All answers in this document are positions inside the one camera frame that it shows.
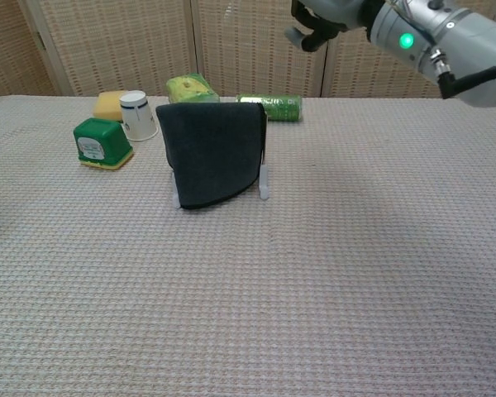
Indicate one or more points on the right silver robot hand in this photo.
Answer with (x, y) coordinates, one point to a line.
(339, 14)

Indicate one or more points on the green tissue pack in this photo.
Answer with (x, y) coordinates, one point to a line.
(190, 89)

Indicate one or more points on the yellow sponge block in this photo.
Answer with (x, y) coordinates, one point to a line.
(106, 105)

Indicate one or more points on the green plastic box yellow lid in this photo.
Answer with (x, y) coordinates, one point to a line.
(103, 140)

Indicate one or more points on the woven folding screen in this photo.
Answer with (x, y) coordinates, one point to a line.
(128, 41)

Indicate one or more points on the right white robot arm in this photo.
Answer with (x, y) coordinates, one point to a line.
(463, 29)

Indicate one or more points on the green drink can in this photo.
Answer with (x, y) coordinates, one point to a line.
(283, 108)

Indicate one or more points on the yellow cloth with black trim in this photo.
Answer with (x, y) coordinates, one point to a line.
(211, 157)

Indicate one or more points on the white woven tablecloth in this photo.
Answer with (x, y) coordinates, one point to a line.
(355, 269)

